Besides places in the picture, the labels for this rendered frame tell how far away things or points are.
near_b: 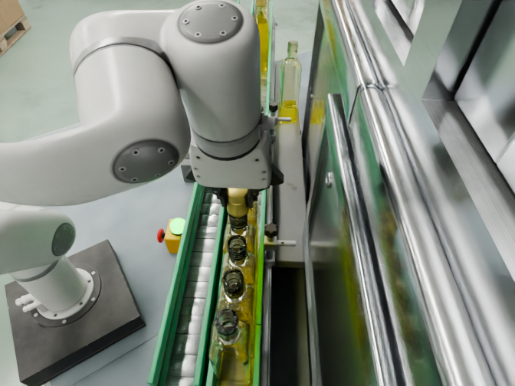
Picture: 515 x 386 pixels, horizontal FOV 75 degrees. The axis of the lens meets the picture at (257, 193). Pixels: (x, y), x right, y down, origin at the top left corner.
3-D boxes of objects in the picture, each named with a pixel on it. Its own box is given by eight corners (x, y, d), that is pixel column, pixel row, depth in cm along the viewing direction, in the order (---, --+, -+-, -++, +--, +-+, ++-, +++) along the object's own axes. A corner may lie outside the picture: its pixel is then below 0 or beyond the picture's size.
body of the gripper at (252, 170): (275, 99, 37) (273, 155, 47) (185, 96, 38) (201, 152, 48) (272, 155, 34) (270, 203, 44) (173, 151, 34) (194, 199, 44)
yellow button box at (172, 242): (193, 255, 93) (189, 240, 88) (167, 253, 93) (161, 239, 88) (198, 234, 98) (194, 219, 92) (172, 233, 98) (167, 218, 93)
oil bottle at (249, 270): (255, 327, 67) (254, 276, 51) (227, 325, 67) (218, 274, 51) (257, 300, 71) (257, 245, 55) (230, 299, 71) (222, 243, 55)
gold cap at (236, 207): (248, 217, 52) (247, 199, 48) (225, 217, 52) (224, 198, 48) (250, 200, 54) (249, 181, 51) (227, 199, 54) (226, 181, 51)
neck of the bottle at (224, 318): (238, 345, 44) (237, 332, 41) (216, 344, 45) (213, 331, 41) (240, 322, 46) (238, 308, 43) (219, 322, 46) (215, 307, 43)
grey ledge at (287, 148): (306, 281, 84) (310, 258, 76) (270, 280, 84) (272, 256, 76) (294, 84, 148) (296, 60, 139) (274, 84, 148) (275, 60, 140)
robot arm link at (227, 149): (276, 86, 36) (275, 105, 38) (194, 84, 36) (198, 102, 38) (273, 144, 32) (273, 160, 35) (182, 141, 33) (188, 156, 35)
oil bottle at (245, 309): (254, 358, 63) (252, 312, 47) (224, 356, 63) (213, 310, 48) (255, 328, 67) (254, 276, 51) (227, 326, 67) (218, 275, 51)
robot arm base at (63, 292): (26, 337, 72) (-17, 308, 61) (21, 289, 80) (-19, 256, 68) (100, 303, 78) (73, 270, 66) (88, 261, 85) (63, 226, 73)
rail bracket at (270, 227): (293, 269, 76) (298, 237, 66) (263, 269, 76) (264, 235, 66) (292, 255, 79) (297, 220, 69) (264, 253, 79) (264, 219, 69)
